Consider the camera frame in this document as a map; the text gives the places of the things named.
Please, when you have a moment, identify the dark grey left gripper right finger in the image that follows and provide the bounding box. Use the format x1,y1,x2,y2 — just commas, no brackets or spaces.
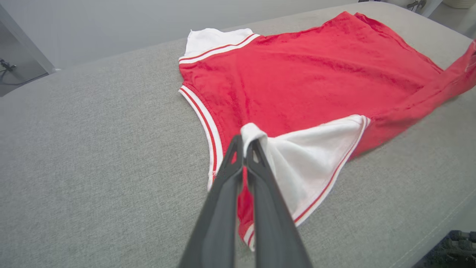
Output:
247,139,313,268

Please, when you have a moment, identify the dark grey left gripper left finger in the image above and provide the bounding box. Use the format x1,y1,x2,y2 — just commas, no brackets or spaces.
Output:
178,135,244,268

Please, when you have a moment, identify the red and white garment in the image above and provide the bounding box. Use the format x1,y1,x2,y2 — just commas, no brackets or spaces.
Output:
178,11,476,252

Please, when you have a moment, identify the grey fabric sofa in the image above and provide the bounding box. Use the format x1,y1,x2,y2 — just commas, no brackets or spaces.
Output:
0,2,476,268

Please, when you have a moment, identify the black textured floor mat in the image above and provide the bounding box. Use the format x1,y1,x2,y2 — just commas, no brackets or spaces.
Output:
412,230,476,268

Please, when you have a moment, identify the white woven basket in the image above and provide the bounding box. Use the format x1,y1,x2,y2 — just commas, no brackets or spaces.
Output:
442,0,476,9

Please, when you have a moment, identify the white partition post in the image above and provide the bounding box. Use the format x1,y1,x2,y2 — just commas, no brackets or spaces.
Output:
0,4,56,74

